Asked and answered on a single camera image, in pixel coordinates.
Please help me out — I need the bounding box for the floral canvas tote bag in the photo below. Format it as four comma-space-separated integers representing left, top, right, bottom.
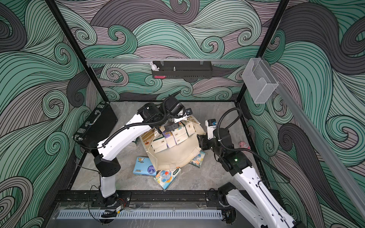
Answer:
139, 116, 205, 170

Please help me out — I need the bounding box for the purple tissue pack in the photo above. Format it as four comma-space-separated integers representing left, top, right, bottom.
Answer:
163, 131, 176, 148

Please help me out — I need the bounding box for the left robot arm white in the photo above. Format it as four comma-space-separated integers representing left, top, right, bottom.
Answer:
94, 94, 192, 201

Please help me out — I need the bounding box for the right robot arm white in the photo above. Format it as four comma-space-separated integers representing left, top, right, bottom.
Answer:
197, 128, 305, 228

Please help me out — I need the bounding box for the pink toy figure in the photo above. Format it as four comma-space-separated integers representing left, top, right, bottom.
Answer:
239, 142, 251, 150

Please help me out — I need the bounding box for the elephant print tissue pack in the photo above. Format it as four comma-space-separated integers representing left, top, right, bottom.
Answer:
189, 151, 205, 168

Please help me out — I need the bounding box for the white rabbit figurine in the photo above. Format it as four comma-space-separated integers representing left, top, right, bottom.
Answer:
150, 61, 159, 71

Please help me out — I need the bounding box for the blue dog tissue pack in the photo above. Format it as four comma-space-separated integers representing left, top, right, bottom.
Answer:
133, 156, 156, 177

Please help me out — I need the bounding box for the black briefcase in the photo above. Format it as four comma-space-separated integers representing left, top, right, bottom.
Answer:
72, 101, 118, 151

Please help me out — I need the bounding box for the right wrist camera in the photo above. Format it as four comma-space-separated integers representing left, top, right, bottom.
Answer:
205, 119, 217, 140

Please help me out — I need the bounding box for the black wall shelf tray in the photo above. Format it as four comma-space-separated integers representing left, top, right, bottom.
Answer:
151, 61, 213, 81

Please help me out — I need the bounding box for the clear acrylic wall box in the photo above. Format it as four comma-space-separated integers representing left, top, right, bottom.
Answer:
242, 58, 279, 104

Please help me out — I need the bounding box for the aluminium wall rail back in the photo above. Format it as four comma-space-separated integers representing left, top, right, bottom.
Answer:
85, 58, 250, 65

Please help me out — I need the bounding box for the aluminium wall rail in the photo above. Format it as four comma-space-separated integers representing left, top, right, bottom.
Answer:
265, 59, 365, 217
85, 58, 250, 65

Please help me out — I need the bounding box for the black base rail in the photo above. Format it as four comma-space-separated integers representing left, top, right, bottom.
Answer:
55, 190, 230, 209

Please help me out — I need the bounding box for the aluminium wall rail right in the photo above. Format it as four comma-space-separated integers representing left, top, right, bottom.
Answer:
265, 59, 365, 217

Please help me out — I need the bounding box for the white slotted cable duct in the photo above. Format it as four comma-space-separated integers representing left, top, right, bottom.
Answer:
56, 210, 223, 220

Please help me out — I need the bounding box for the black corner frame post left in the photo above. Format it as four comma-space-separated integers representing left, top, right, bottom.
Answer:
45, 0, 109, 102

